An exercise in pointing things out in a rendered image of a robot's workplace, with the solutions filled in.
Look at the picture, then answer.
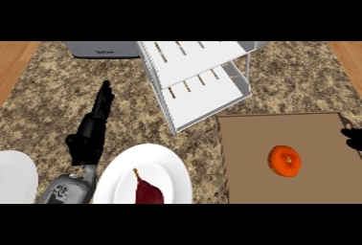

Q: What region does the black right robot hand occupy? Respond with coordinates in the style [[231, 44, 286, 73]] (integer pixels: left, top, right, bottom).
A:
[[339, 127, 362, 150]]

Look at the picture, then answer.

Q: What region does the brown tray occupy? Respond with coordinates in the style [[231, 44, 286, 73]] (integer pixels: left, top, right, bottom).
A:
[[215, 111, 362, 205]]

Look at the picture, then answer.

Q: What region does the orange squash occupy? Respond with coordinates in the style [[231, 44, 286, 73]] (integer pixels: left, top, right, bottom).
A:
[[267, 145, 302, 178]]

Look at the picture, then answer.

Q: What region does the white tiered basket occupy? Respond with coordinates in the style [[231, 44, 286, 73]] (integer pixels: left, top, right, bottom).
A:
[[135, 41, 268, 138]]

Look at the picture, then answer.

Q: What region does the dark red pear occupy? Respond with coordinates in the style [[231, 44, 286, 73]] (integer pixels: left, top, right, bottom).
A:
[[131, 167, 166, 205]]

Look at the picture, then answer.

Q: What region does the large white plate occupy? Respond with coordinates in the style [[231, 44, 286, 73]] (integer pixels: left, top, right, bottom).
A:
[[91, 143, 193, 205]]

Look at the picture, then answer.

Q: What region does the grey appliance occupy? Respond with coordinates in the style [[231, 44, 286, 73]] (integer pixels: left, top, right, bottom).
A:
[[61, 41, 143, 59]]

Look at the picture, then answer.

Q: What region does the white bowl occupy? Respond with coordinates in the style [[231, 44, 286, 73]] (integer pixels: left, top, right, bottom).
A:
[[0, 149, 39, 205]]

